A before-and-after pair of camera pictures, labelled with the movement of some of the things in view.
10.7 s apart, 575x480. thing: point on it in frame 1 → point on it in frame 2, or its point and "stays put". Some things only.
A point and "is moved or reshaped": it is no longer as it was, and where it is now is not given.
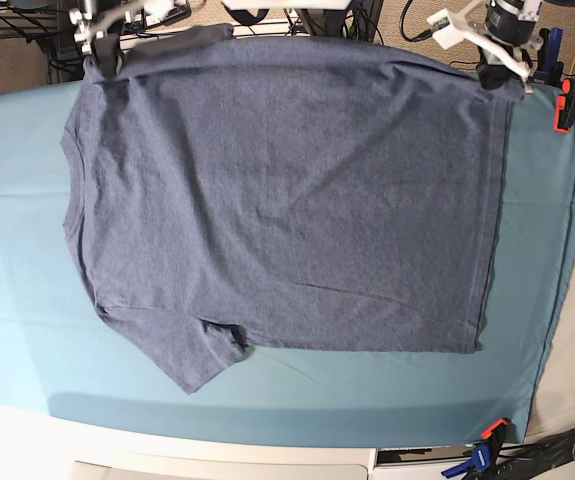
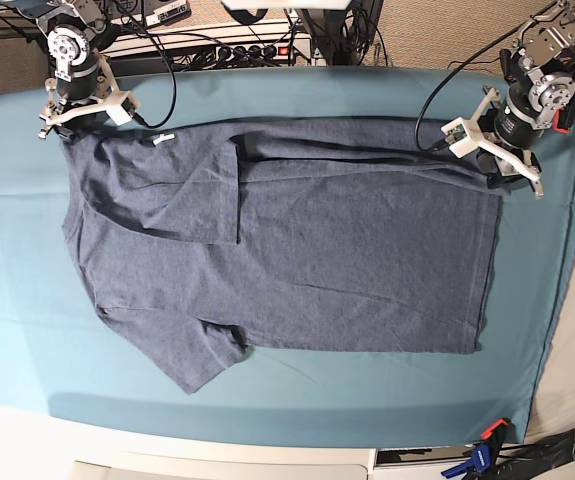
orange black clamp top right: [567, 104] stays put
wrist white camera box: [167, 10] → [125, 112]
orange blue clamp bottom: [485, 453] stays put
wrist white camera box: [444, 30] → [457, 137]
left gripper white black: [89, 18] → [76, 103]
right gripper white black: [506, 29] → [507, 133]
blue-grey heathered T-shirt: [228, 191] is moved or reshaped
